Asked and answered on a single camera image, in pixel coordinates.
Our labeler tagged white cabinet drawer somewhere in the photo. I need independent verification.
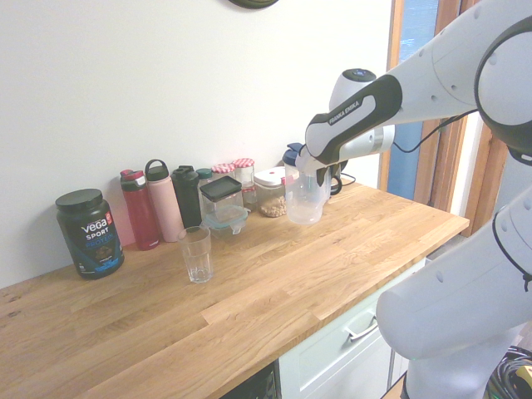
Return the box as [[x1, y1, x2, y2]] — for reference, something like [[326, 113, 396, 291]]
[[278, 257, 429, 399]]

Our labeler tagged black Vega protein tub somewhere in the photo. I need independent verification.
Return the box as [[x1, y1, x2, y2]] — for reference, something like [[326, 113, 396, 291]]
[[55, 189, 126, 280]]

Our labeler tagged clear drinking glass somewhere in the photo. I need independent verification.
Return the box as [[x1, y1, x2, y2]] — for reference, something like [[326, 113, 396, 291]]
[[177, 226, 214, 284]]

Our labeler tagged wooden door frame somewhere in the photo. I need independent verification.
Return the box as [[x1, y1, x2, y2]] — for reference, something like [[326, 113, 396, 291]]
[[388, 0, 512, 234]]

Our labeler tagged square container black lid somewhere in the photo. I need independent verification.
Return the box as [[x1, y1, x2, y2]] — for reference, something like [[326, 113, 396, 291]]
[[199, 175, 244, 217]]

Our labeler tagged black round wall clock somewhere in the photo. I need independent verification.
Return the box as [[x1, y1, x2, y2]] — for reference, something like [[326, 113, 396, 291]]
[[227, 0, 280, 9]]

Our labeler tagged glass container teal lid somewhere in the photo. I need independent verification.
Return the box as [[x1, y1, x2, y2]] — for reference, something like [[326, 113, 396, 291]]
[[199, 205, 251, 239]]

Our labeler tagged coiled black cable bundle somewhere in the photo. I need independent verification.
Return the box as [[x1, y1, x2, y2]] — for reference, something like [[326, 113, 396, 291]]
[[484, 344, 532, 399]]

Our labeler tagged black shaker bottle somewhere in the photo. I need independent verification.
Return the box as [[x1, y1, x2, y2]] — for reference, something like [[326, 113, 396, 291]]
[[170, 165, 203, 229]]

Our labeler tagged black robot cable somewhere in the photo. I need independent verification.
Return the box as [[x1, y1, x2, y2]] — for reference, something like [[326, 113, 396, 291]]
[[392, 108, 532, 292]]

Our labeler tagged glass French press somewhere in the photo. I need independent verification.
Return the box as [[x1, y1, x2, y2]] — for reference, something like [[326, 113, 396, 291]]
[[328, 164, 345, 196]]

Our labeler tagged silver drawer handle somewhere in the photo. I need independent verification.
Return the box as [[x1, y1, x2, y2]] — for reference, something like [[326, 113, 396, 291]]
[[343, 313, 382, 342]]

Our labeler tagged pink water bottle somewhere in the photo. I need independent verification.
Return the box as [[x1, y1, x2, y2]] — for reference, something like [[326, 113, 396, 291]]
[[144, 159, 185, 243]]

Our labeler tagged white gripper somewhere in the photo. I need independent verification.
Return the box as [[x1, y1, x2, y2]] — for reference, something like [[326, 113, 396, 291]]
[[295, 145, 332, 189]]

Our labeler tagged white-lid container with nuts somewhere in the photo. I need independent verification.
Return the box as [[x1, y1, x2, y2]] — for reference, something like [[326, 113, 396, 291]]
[[254, 169, 288, 218]]

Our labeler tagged clear plastic pitcher blue lid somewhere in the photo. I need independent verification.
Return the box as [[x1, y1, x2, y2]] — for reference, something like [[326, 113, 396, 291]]
[[282, 143, 333, 226]]

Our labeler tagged red water bottle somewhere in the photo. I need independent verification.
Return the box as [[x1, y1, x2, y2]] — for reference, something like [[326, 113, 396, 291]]
[[119, 168, 161, 251]]

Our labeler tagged black dishwasher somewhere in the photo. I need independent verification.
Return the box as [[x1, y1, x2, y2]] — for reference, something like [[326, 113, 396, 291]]
[[226, 360, 280, 399]]

